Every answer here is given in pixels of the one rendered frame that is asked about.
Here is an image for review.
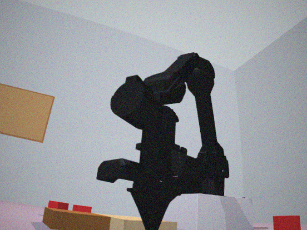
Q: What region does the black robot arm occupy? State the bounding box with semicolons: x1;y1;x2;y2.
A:
111;52;229;196

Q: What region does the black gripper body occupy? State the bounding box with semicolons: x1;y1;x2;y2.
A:
96;133;202;194

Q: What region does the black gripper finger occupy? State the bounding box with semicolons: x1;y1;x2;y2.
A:
127;187;166;230
155;191;182;230

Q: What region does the red square block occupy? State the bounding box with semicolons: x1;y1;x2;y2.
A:
72;205;92;213
273;216;301;230
48;201;69;210

